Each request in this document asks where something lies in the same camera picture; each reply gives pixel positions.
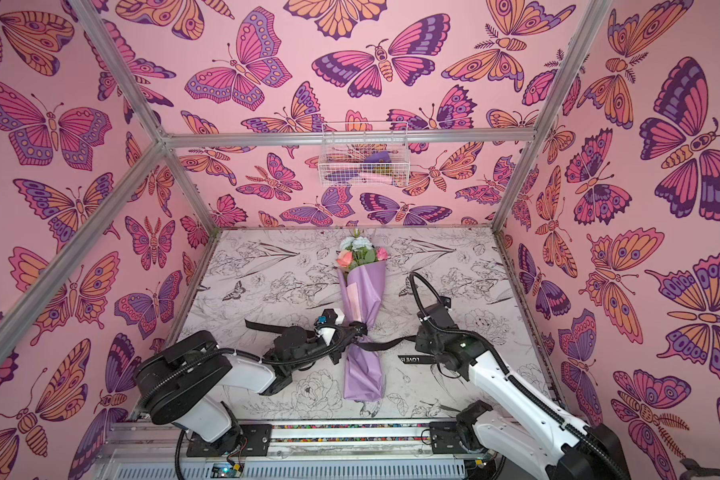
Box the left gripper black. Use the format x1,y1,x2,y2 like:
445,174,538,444
286,327,359,376

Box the white fake flower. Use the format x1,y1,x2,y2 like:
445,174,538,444
339,229,374,251

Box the purple pink wrapping paper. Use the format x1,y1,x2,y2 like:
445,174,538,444
335,259,388,402

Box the orange pink fake rose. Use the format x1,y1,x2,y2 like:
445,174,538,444
336,250,354,270

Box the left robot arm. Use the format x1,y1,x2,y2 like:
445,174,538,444
133,309,368,455

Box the aluminium frame structure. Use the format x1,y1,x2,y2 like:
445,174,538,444
0,0,613,480

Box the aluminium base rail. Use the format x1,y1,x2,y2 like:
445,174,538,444
95,416,613,480

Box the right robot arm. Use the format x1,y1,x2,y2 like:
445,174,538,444
417,303,630,479

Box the black printed ribbon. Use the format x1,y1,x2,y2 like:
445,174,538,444
245,320,416,368

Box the small pink fake rose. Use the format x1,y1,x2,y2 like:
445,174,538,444
376,247,389,261

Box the white wire basket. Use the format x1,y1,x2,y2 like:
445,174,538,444
316,121,411,188

